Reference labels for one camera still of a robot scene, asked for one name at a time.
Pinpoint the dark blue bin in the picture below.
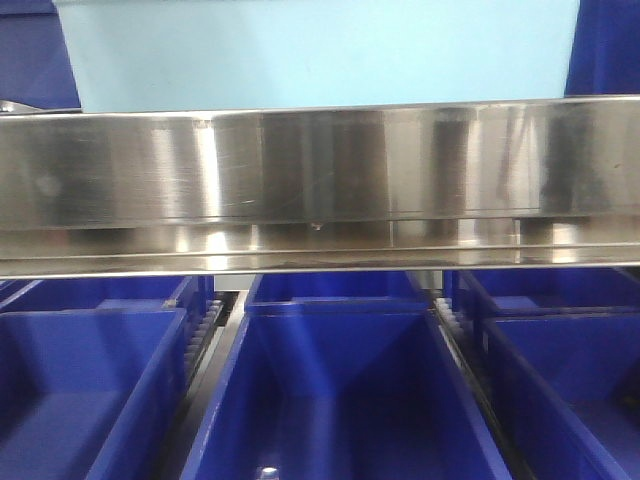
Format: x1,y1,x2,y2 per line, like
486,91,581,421
484,314,639,479
245,271,428,309
1,276,214,314
1,1,80,109
451,267,639,319
181,311,510,479
564,0,639,96
1,309,187,479

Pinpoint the dark blue bin lower right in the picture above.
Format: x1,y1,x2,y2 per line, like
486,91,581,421
484,314,639,479

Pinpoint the dark blue bin lower left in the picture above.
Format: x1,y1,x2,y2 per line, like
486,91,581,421
1,309,187,479

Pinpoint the dark blue bin upper right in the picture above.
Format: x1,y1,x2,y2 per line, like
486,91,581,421
564,0,639,96

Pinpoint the roller track with white wheels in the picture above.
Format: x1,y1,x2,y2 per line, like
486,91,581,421
184,291,238,385

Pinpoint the dark blue bin lower centre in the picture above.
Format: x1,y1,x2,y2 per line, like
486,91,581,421
181,311,510,479

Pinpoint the dark blue bin rear centre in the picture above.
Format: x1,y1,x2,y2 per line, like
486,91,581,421
245,271,428,309

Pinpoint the dark blue bin upper left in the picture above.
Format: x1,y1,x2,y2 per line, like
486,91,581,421
1,1,80,109

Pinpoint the stainless steel shelf front rail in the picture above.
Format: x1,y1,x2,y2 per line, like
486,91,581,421
1,96,639,279

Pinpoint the dark blue bin rear left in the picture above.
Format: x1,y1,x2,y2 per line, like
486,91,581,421
1,276,214,314

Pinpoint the dark blue bin rear right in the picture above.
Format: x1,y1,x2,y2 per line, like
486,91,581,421
451,267,639,319

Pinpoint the steel divider rail left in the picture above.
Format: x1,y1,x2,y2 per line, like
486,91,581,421
433,297,536,479

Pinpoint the light blue plastic bin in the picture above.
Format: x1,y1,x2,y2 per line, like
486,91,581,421
55,1,579,113

